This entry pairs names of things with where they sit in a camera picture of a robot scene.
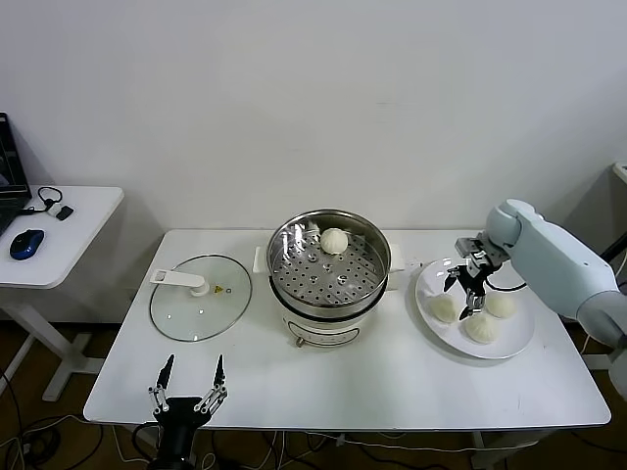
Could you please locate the white round plate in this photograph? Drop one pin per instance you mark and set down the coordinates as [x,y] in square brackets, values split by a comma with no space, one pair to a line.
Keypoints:
[509,338]

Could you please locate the blue black computer mouse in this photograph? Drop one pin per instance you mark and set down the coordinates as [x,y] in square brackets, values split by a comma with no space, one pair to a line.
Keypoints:
[27,244]

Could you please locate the white steamed baozi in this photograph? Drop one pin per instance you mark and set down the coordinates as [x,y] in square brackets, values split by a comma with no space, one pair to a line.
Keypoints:
[482,328]
[502,306]
[334,241]
[443,310]

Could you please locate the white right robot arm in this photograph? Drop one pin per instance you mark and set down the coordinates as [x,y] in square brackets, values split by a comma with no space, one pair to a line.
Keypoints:
[553,259]

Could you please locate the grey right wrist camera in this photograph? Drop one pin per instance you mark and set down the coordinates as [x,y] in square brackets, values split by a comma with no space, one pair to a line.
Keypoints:
[467,243]

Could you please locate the small black adapter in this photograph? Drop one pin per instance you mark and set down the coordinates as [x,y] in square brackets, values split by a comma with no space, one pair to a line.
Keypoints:
[64,213]

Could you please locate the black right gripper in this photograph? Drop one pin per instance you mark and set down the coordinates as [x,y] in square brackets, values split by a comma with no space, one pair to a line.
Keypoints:
[475,280]

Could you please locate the black laptop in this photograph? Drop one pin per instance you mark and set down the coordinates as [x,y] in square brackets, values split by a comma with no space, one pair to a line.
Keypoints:
[10,196]

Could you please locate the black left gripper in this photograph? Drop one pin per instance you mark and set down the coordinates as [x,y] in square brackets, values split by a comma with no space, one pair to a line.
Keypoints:
[181,409]

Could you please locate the stainless steel steamer basket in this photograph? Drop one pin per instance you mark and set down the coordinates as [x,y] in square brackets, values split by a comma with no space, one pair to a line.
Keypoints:
[382,249]

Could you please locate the white side table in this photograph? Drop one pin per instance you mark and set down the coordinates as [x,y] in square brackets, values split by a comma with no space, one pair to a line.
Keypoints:
[83,220]

